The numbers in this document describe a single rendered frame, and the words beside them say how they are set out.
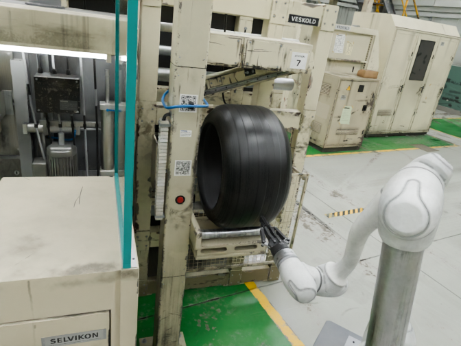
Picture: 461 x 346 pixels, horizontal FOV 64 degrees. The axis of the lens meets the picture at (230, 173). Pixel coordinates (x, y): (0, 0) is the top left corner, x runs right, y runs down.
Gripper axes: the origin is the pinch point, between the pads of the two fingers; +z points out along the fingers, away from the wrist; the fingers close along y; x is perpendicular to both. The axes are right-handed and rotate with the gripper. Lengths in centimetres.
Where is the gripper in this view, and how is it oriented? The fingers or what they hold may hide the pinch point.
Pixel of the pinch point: (264, 222)
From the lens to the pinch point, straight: 163.4
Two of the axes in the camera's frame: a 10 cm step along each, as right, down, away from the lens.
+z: -3.0, -5.2, 8.0
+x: -1.6, 8.5, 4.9
